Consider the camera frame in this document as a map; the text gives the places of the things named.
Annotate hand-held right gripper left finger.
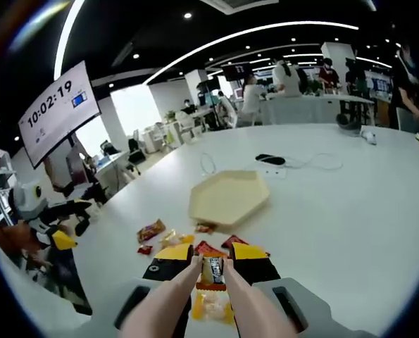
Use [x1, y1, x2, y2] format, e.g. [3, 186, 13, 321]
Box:
[89, 244, 195, 338]

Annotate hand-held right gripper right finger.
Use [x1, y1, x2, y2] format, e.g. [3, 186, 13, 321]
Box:
[229, 241, 337, 338]

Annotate yellow clear food packet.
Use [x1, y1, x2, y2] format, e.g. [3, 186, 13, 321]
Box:
[158, 229, 196, 251]

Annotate red food bar packet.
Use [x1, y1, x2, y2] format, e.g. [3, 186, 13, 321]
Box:
[221, 234, 251, 249]
[194, 240, 227, 258]

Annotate pink food tongs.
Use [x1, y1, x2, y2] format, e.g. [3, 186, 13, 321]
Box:
[118, 253, 299, 338]

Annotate brown gold food packet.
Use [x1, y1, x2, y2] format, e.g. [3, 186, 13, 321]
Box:
[136, 218, 167, 243]

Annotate yellow bread food packet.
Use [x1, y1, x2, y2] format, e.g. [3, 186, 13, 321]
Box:
[191, 288, 235, 322]

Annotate beige hexagonal container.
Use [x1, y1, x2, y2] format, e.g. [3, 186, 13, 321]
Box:
[189, 169, 270, 227]

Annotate person's legs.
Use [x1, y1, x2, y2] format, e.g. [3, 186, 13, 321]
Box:
[18, 242, 94, 316]

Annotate desktop monitor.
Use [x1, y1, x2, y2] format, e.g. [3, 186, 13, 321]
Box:
[66, 146, 90, 187]

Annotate black office chair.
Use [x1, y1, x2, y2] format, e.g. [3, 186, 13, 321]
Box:
[127, 137, 146, 166]

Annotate large white display screen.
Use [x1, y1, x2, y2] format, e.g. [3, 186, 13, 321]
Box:
[18, 60, 102, 170]

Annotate black power strip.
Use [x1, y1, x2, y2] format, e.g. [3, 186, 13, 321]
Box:
[254, 153, 287, 165]

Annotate white counter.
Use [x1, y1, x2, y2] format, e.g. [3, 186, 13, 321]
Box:
[261, 94, 375, 126]

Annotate dark grey pouch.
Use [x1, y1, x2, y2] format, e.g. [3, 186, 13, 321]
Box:
[335, 114, 362, 134]

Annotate small white device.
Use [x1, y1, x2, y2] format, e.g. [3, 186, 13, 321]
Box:
[359, 130, 378, 145]

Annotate black hanging sign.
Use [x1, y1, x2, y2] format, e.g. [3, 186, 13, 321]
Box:
[222, 62, 252, 82]

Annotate ceiling air conditioner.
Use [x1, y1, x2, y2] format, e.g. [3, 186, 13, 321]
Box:
[200, 0, 279, 15]

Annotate white power cable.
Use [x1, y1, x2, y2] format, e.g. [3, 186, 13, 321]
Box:
[284, 152, 344, 173]

